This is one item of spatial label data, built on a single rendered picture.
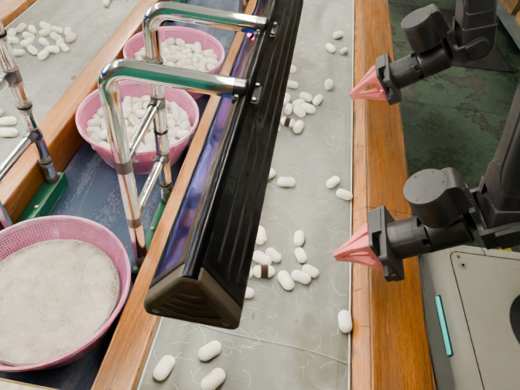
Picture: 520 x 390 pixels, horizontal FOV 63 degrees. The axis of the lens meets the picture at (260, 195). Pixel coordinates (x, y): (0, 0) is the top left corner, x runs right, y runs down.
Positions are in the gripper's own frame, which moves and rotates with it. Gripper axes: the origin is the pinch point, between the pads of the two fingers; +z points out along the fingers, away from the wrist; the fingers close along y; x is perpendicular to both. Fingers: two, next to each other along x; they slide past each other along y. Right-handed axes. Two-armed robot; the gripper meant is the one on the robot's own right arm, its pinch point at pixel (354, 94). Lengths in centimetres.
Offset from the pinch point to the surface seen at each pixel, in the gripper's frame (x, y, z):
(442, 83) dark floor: 115, -164, -1
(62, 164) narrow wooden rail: -27, 22, 56
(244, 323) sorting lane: 0, 51, 18
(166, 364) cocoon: -8, 61, 24
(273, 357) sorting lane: 3, 56, 14
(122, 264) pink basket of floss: -15, 46, 34
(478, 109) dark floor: 127, -142, -15
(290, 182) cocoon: 0.7, 20.3, 14.1
